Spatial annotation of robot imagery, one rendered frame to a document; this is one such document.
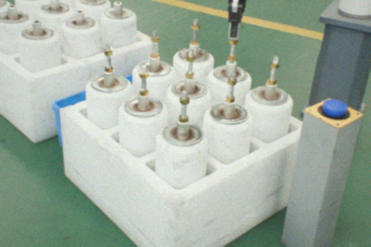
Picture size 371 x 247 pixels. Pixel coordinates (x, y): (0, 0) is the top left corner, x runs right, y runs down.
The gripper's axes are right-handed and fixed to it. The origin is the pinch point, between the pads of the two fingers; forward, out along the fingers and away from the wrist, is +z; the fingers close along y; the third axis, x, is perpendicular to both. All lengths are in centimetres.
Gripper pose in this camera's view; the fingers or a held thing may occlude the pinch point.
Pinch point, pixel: (234, 29)
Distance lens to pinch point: 113.4
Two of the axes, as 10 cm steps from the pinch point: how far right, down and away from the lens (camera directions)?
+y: 1.8, -4.9, 8.5
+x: -9.8, -1.3, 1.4
